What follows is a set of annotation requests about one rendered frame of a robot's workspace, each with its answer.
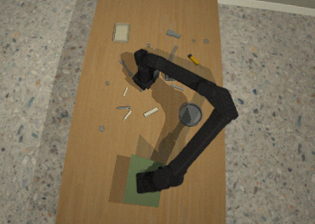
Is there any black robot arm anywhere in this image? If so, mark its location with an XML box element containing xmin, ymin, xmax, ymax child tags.
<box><xmin>134</xmin><ymin>49</ymin><xmax>238</xmax><ymax>193</ymax></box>

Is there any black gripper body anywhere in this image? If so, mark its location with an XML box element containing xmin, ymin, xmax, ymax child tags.
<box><xmin>132</xmin><ymin>72</ymin><xmax>156</xmax><ymax>89</ymax></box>

